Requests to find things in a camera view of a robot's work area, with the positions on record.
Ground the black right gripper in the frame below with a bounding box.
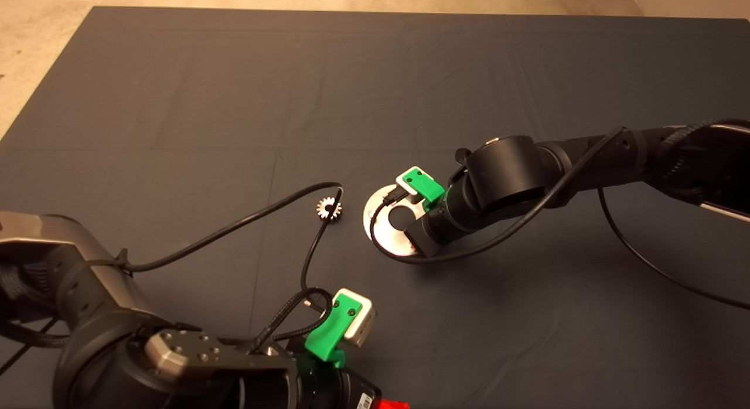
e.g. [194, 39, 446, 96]
[406, 197, 472, 259]

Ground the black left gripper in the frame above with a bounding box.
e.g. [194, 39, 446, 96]
[292, 354, 411, 409]

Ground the round metal carrier plate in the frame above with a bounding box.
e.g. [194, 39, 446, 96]
[363, 185, 421, 257]

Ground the small steel planetary gear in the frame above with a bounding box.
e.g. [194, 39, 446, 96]
[316, 197, 343, 222]

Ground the dark grey table cloth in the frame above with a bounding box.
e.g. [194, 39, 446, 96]
[0, 6, 750, 409]

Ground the right wrist black camera cable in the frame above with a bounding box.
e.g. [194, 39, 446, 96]
[368, 127, 750, 311]

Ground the wrist black camera cable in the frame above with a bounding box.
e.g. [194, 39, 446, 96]
[368, 127, 750, 311]
[120, 182, 345, 311]

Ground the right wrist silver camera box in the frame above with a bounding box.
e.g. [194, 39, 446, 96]
[396, 165, 427, 207]

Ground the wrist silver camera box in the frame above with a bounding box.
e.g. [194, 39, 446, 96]
[396, 165, 427, 207]
[334, 288, 376, 348]

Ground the right wrist green camera mount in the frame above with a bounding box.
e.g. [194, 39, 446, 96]
[400, 168, 447, 212]

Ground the wrist green camera mount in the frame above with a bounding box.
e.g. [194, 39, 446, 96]
[305, 296, 364, 369]
[400, 168, 447, 212]

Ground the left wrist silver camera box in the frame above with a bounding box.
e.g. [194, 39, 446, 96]
[334, 288, 376, 348]

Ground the left wrist green camera mount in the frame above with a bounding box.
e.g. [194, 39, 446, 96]
[305, 296, 364, 369]

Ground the left wrist black camera cable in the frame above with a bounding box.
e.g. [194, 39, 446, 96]
[120, 182, 345, 311]

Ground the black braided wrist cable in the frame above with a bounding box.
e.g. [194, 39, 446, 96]
[252, 287, 335, 354]

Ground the black braided arm hose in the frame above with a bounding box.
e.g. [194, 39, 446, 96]
[0, 318, 71, 348]

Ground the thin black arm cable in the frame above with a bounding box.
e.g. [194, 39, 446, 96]
[0, 318, 56, 377]

